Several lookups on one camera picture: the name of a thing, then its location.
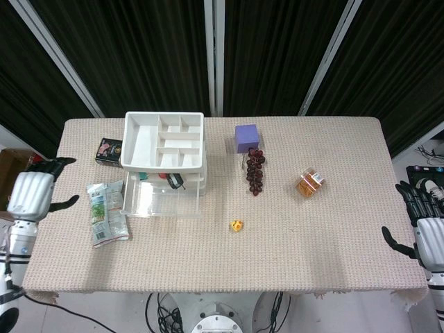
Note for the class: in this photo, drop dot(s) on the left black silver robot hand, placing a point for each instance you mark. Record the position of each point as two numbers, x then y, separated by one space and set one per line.
33 194

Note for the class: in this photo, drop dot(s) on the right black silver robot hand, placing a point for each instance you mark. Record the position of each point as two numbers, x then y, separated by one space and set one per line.
430 239

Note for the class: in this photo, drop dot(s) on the small yellow toy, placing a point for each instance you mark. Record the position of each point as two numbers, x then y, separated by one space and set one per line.
236 225

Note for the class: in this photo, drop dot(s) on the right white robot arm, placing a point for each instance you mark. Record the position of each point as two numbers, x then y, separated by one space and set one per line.
436 298

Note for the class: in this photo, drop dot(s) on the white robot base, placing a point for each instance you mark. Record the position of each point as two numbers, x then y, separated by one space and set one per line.
216 314

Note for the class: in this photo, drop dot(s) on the white plastic drawer cabinet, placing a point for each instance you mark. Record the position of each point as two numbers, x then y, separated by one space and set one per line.
142 145

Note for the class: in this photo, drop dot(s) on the cardboard box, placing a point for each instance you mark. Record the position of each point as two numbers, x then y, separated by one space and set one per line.
8 163

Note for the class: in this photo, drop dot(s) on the black snack box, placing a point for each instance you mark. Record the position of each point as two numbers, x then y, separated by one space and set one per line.
108 152

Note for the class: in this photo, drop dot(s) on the black curtain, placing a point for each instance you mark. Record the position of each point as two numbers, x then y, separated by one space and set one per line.
277 52
24 86
138 52
399 69

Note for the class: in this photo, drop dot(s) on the small green item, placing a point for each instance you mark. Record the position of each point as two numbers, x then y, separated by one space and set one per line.
143 176

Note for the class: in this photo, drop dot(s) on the small red item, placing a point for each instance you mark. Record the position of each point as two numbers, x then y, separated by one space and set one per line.
162 176

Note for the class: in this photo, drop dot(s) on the orange wrapped snack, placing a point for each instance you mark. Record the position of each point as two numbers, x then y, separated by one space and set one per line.
309 184

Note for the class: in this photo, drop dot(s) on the small black item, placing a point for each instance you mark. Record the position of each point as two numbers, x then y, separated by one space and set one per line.
175 181

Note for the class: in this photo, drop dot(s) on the dark red grape bunch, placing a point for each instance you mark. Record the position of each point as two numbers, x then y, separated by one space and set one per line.
255 173

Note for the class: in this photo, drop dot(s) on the beige woven tablecloth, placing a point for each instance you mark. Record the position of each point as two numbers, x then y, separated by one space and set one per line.
243 260

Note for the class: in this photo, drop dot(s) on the purple cube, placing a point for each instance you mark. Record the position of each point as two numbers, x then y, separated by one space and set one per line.
247 138

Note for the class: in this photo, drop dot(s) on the white frame post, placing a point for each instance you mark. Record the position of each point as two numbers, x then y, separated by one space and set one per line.
214 59
333 59
59 59

